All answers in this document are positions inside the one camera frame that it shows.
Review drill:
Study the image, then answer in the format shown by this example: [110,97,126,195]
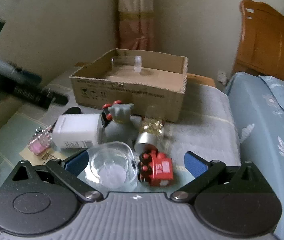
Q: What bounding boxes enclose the wooden headboard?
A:
[231,0,284,81]

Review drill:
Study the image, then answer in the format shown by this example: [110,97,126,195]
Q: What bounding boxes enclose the black toy car red wheels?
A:
[100,100,122,128]

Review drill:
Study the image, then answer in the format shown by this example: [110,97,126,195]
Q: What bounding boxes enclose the clear round jar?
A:
[111,55,142,73]

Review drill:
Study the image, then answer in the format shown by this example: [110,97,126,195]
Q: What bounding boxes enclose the red toy train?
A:
[138,150,174,187]

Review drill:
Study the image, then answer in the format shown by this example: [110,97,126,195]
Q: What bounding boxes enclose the glass bottle silver cap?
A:
[134,105,164,154]

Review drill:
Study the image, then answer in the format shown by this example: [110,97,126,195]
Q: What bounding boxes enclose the pink perfume bottle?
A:
[28,126,52,155]

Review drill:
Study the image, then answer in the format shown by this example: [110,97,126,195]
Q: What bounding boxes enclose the cardboard box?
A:
[70,49,188,122]

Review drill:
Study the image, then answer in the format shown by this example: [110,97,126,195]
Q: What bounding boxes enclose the wall power socket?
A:
[217,70,227,86]

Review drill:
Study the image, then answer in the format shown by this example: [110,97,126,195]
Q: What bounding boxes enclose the grey elephant figurine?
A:
[104,103,138,148]

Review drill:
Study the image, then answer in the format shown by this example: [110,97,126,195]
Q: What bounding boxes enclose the paper label on table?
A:
[19,147,67,165]

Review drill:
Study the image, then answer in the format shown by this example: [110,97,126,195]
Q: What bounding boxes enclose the pink beige curtain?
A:
[118,0,154,50]

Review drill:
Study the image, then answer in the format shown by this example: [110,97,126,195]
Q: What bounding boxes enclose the white plastic box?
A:
[52,114,103,149]

